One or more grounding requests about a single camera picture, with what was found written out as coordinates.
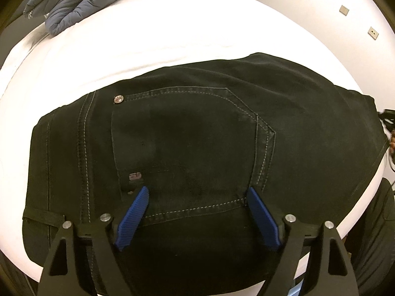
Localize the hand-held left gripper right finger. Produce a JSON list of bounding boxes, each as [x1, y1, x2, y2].
[[247, 187, 360, 296]]

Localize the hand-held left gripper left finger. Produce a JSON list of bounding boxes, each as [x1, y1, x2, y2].
[[37, 186, 150, 296]]

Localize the black denim pants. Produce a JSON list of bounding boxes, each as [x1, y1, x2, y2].
[[21, 52, 386, 296]]

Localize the white bed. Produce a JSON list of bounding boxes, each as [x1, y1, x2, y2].
[[0, 0, 392, 296]]

